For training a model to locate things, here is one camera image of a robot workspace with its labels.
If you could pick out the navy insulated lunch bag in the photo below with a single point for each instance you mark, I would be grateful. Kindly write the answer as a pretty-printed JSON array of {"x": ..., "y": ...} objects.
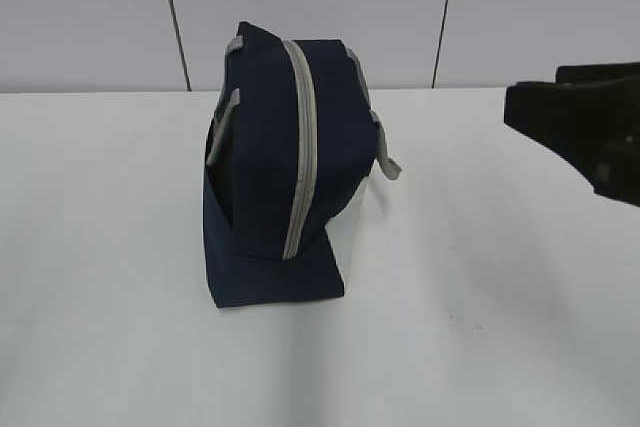
[{"x": 292, "y": 141}]

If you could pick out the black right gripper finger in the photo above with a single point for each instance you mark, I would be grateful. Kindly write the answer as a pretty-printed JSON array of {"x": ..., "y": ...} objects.
[
  {"x": 593, "y": 126},
  {"x": 598, "y": 78}
]

